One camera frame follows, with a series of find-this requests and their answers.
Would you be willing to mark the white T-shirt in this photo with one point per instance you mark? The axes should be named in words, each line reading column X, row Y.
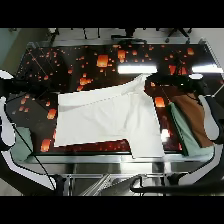
column 106, row 116

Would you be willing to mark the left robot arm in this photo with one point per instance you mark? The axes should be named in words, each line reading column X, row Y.
column 7, row 128

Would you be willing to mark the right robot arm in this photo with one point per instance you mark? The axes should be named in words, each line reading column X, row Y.
column 210, row 120

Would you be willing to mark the black office chair base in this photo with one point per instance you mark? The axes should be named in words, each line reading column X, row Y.
column 178, row 32
column 129, row 33

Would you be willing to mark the brown garment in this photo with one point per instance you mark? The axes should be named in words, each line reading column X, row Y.
column 195, row 121

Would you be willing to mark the pale green garment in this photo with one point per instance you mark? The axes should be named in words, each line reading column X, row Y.
column 21, row 146
column 188, row 146

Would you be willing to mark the silver frame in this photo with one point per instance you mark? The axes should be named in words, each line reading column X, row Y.
column 100, row 163

